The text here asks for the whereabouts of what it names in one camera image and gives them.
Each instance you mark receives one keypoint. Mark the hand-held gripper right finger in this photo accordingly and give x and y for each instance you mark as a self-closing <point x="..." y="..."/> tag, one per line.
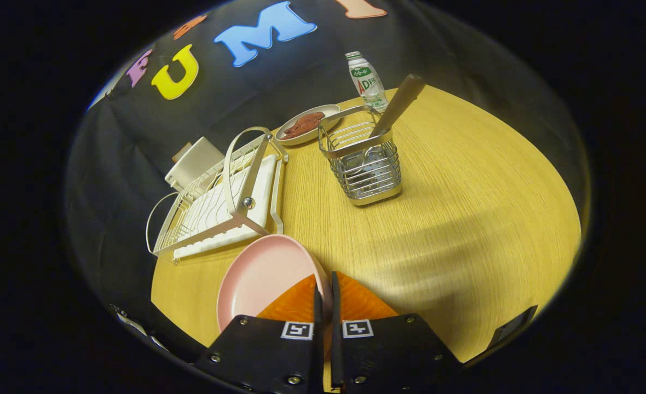
<point x="383" y="355"/>

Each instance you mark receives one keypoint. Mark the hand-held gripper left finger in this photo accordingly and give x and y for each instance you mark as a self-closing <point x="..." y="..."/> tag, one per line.
<point x="268" y="355"/>

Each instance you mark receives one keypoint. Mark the pink plate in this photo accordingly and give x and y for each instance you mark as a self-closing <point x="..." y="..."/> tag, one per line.
<point x="263" y="273"/>

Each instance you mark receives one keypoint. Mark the beige plate with meat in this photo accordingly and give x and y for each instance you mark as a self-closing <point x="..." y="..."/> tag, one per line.
<point x="323" y="112"/>

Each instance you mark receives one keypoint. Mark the white toaster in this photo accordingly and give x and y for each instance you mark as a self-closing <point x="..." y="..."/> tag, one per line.
<point x="197" y="158"/>

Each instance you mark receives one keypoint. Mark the brown toast slice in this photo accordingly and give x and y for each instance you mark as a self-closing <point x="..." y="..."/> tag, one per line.
<point x="180" y="153"/>

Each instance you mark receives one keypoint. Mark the red meat piece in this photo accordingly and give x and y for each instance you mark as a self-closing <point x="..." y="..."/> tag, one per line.
<point x="298" y="131"/>
<point x="311" y="119"/>

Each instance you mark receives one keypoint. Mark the white green-label drink bottle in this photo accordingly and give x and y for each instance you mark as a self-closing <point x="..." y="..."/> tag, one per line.
<point x="368" y="82"/>

